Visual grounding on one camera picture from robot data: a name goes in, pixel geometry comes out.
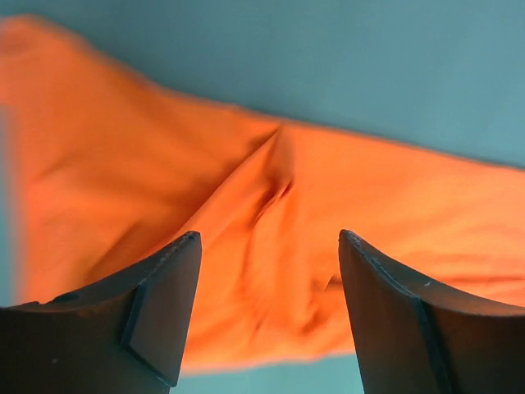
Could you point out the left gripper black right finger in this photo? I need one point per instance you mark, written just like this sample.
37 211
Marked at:
413 334

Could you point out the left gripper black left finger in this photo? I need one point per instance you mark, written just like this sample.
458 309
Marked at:
123 334

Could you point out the orange t shirt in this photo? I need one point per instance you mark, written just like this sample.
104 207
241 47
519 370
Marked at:
107 168

